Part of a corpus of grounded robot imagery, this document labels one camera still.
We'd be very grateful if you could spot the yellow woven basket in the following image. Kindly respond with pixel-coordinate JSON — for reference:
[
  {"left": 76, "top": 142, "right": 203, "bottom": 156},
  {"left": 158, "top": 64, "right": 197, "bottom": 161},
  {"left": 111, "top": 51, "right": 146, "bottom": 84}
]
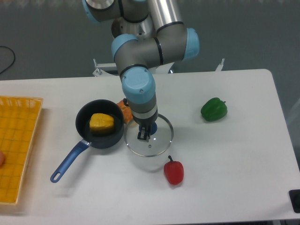
[{"left": 0, "top": 96, "right": 43, "bottom": 205}]

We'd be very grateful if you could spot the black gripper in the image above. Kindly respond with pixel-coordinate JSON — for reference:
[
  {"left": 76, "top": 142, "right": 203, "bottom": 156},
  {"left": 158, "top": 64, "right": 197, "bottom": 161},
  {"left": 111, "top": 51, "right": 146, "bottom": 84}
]
[{"left": 134, "top": 113, "right": 158, "bottom": 142}]

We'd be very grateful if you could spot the white table clamp bracket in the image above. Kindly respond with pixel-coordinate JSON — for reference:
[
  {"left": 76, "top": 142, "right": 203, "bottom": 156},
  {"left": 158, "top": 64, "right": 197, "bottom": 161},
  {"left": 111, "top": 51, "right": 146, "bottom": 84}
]
[{"left": 215, "top": 58, "right": 225, "bottom": 72}]

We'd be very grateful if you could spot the red bell pepper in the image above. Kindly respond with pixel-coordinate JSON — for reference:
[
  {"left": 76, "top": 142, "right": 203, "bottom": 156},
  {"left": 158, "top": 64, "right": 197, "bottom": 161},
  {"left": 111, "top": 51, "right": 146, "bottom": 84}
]
[{"left": 164, "top": 155, "right": 184, "bottom": 186}]

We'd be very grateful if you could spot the black device at table corner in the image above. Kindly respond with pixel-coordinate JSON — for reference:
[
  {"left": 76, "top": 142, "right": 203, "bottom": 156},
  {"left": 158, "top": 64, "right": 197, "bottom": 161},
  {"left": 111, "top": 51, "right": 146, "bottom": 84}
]
[{"left": 289, "top": 189, "right": 300, "bottom": 213}]

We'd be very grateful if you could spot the glass pot lid blue knob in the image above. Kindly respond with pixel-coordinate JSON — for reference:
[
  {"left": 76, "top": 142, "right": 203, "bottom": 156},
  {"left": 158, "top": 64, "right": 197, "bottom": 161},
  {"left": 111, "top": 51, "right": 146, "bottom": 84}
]
[{"left": 124, "top": 114, "right": 174, "bottom": 158}]

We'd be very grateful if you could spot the black cable on floor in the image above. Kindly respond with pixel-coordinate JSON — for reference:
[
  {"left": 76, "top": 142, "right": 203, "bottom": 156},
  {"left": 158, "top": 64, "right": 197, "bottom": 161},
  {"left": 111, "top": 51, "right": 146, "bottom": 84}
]
[{"left": 0, "top": 45, "right": 16, "bottom": 75}]

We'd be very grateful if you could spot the green bell pepper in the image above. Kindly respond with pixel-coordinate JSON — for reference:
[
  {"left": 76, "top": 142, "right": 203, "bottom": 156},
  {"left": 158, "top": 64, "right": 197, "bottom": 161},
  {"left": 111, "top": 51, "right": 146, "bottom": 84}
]
[{"left": 201, "top": 97, "right": 228, "bottom": 122}]

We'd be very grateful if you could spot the yellow bell pepper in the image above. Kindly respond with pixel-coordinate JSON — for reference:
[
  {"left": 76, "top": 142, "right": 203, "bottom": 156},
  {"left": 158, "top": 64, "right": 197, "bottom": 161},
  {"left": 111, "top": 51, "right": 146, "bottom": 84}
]
[{"left": 89, "top": 113, "right": 114, "bottom": 136}]

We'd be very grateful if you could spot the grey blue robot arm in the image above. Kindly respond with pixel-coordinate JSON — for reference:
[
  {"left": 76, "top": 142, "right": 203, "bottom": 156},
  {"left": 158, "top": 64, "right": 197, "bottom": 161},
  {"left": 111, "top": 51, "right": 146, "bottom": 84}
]
[{"left": 82, "top": 0, "right": 200, "bottom": 141}]

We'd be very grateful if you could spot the toy bread pastry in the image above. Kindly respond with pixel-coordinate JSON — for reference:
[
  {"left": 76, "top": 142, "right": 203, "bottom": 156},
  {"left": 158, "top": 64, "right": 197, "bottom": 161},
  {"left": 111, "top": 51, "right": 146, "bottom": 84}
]
[{"left": 117, "top": 99, "right": 133, "bottom": 125}]

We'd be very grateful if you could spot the dark pot with blue handle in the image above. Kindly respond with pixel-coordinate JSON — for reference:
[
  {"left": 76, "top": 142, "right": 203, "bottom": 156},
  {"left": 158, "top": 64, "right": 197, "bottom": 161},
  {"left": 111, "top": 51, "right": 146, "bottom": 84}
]
[{"left": 50, "top": 99, "right": 124, "bottom": 183}]

